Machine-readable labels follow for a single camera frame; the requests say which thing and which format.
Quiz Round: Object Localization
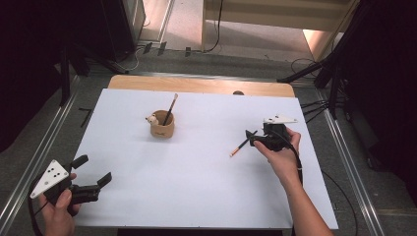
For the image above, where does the thin black hanging cable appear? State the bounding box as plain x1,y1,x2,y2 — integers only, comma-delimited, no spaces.
204,0,224,54

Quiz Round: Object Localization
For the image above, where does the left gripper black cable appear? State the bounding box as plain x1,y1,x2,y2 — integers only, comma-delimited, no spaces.
27,183,44,236

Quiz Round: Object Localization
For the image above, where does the bundle of black floor cables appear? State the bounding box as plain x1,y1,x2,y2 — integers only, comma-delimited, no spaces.
299,97,330,125

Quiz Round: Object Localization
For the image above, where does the light wooden furniture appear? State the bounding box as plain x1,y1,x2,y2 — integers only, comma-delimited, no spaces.
201,0,359,63

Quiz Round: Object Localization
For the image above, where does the tan bear pen holder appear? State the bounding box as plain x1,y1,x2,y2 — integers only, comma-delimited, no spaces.
145,109,176,139

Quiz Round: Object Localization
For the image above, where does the brown pencil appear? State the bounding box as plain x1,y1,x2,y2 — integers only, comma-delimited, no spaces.
162,92,180,127

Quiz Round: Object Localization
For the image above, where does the black metal stand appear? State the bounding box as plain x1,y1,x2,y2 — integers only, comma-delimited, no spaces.
58,42,130,107

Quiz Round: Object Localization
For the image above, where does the wooden table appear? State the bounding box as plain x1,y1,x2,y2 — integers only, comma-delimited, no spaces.
107,74,296,98

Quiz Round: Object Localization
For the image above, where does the person's left hand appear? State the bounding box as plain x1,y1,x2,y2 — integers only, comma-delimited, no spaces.
38,189,82,236

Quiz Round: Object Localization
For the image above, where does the thin black floor cable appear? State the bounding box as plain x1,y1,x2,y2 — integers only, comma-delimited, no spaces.
321,169,359,236

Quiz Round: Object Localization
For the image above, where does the person's right hand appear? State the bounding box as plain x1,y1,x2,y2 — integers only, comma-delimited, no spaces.
254,128,303,190

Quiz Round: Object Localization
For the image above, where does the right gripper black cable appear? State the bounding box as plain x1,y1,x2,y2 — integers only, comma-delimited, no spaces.
276,130,304,186

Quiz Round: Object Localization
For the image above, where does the white table sheet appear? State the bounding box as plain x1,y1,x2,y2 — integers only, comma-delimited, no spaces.
72,88,339,230

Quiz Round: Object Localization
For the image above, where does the black cabinet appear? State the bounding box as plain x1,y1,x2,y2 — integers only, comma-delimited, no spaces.
97,0,147,64

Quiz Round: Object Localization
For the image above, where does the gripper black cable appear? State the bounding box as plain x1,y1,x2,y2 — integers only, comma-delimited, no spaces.
276,130,304,186
27,183,44,236

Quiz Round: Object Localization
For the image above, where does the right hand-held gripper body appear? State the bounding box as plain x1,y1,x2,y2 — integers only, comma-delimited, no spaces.
260,114,299,152

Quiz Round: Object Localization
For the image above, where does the black curtain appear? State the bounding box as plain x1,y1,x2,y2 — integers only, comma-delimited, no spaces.
340,0,417,198

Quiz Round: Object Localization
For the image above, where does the metal floor rail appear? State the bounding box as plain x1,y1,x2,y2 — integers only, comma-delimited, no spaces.
314,88,386,236
0,75,82,230

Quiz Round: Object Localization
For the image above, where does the white floor cable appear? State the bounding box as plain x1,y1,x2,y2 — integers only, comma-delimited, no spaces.
114,45,146,73

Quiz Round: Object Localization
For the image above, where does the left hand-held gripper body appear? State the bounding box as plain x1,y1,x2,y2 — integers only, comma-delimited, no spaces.
30,159,101,205

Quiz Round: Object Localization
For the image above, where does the black tripod stand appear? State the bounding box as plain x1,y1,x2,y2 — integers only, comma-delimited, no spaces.
276,0,372,121

